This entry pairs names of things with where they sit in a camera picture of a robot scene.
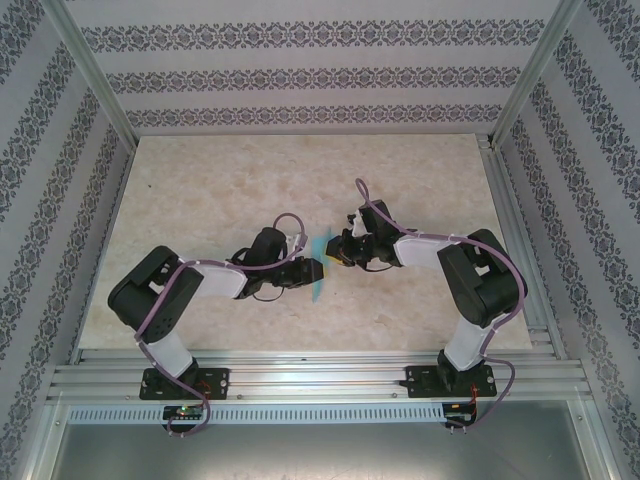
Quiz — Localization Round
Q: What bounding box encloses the light blue paper sheet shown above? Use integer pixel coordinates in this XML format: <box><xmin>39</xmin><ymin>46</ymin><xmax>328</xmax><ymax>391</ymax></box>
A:
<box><xmin>309</xmin><ymin>226</ymin><xmax>335</xmax><ymax>305</ymax></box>

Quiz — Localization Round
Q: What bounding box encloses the grey metal sheet panel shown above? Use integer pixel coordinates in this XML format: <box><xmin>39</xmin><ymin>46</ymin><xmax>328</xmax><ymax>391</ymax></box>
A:
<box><xmin>44</xmin><ymin>399</ymin><xmax>601</xmax><ymax>480</ymax></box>

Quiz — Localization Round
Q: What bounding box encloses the small circuit board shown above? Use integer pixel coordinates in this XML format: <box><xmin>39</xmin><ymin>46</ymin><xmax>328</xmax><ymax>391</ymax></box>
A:
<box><xmin>444</xmin><ymin>403</ymin><xmax>479</xmax><ymax>421</ymax></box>
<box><xmin>163</xmin><ymin>404</ymin><xmax>204</xmax><ymax>421</ymax></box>

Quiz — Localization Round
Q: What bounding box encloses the long aluminium mounting rail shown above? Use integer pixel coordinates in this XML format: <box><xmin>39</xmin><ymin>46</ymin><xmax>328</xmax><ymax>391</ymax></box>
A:
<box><xmin>47</xmin><ymin>349</ymin><xmax>596</xmax><ymax>404</ymax></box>

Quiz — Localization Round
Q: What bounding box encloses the aluminium side rail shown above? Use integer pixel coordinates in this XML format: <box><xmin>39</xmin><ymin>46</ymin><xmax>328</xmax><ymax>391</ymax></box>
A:
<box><xmin>477</xmin><ymin>132</ymin><xmax>569</xmax><ymax>361</ymax></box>
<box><xmin>67</xmin><ymin>134</ymin><xmax>137</xmax><ymax>361</ymax></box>

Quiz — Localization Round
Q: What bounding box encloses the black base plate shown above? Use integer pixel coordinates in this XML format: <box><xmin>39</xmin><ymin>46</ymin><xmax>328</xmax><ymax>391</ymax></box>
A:
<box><xmin>404</xmin><ymin>364</ymin><xmax>499</xmax><ymax>400</ymax></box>
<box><xmin>139</xmin><ymin>367</ymin><xmax>231</xmax><ymax>401</ymax></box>

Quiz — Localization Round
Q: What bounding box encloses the slotted grey cable duct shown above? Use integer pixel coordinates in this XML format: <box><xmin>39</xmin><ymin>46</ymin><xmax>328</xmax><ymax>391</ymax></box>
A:
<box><xmin>67</xmin><ymin>404</ymin><xmax>449</xmax><ymax>426</ymax></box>

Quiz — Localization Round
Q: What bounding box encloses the purple cable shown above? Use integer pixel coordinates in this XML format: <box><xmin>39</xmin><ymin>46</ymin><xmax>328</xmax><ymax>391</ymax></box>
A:
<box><xmin>354</xmin><ymin>178</ymin><xmax>530</xmax><ymax>432</ymax></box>
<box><xmin>135</xmin><ymin>213</ymin><xmax>307</xmax><ymax>439</ymax></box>

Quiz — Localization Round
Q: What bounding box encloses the aluminium frame post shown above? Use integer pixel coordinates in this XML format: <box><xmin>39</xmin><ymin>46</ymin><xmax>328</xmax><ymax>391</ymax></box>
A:
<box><xmin>489</xmin><ymin>0</ymin><xmax>584</xmax><ymax>149</ymax></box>
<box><xmin>42</xmin><ymin>0</ymin><xmax>139</xmax><ymax>146</ymax></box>

